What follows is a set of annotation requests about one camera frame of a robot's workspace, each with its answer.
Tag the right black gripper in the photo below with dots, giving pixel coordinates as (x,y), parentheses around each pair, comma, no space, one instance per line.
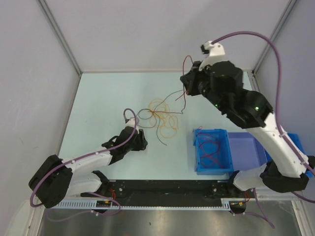
(189,79)

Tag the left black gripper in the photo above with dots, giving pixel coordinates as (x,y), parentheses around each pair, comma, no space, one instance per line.
(141,141)

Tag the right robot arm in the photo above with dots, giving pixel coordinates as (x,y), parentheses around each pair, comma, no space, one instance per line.
(222,85)

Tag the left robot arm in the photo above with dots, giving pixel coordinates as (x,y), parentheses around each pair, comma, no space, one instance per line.
(58,178)

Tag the blue plastic bin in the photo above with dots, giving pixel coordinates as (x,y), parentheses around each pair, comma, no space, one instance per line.
(295,138)
(212,152)

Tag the purple plastic tray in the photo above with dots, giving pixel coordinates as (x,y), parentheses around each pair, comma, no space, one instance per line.
(246,151)

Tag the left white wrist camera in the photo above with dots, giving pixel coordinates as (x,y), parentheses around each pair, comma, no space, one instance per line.
(131,123)

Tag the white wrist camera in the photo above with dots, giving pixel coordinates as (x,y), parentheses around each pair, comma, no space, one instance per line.
(131,123)
(214,53)

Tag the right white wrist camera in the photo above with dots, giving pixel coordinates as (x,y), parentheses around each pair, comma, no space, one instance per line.
(214,53)

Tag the slotted cable duct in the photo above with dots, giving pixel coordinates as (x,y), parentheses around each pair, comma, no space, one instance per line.
(98,204)

